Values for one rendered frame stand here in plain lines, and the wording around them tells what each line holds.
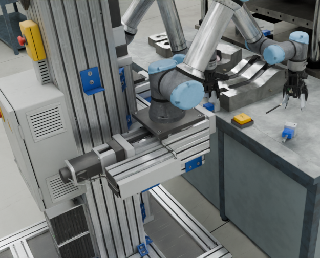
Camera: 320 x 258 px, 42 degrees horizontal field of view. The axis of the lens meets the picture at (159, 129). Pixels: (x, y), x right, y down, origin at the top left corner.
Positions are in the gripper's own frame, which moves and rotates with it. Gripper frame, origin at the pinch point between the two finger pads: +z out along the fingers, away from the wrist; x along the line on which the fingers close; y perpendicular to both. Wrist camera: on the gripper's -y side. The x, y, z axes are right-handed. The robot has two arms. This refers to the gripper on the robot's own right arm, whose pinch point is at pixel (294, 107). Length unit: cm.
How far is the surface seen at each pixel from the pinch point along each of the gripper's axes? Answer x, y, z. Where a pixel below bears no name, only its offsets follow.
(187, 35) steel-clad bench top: -112, -104, 13
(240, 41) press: -69, -106, 14
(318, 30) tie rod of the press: -9, -77, -10
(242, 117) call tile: -23.0, 3.6, 8.9
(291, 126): 0.7, 5.2, 7.2
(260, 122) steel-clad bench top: -15.7, -1.4, 12.6
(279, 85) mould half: -17.4, -35.1, 8.3
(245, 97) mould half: -28.8, -14.1, 7.1
